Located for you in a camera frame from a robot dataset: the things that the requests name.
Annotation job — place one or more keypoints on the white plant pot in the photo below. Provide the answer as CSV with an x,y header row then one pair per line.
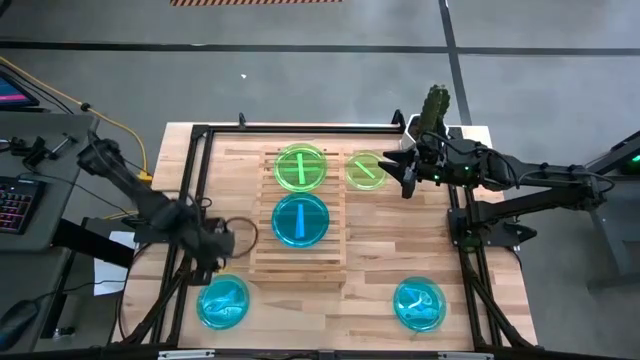
x,y
411,135

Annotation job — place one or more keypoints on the white bracket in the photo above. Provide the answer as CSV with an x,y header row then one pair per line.
x,y
187,355
465,355

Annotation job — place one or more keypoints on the green translucent plate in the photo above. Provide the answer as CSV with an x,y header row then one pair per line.
x,y
357,177
315,155
287,180

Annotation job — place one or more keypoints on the blue translucent plate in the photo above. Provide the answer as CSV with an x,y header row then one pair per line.
x,y
285,225
223,301
317,215
419,304

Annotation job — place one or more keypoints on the black computer mouse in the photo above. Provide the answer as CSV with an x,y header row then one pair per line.
x,y
17,320

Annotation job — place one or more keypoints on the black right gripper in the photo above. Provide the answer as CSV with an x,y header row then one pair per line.
x,y
427,162

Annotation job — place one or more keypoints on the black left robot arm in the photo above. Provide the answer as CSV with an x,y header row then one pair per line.
x,y
145,200

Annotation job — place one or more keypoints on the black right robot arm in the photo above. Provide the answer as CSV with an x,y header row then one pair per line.
x,y
540,172

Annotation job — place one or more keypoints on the backlit black keyboard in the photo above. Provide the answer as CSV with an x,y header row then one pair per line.
x,y
17,205

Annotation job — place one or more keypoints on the green cactus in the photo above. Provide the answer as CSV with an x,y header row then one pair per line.
x,y
434,107

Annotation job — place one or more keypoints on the pink lit screen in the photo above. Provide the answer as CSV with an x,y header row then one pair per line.
x,y
12,92

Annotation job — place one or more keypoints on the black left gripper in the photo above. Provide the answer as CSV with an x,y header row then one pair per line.
x,y
217,245

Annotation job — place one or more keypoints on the white paper sheet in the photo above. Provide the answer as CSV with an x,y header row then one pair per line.
x,y
107,275

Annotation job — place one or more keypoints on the black metal table frame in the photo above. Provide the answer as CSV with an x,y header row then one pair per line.
x,y
325,129

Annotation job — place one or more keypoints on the black desk clamp mount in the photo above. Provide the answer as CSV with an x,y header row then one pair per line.
x,y
35,150

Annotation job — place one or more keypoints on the black flat bar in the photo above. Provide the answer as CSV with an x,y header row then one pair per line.
x,y
90,242

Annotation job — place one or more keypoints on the slatted wooden shelf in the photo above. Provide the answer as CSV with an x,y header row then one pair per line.
x,y
310,260

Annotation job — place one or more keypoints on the grey desk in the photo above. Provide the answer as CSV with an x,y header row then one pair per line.
x,y
60,200

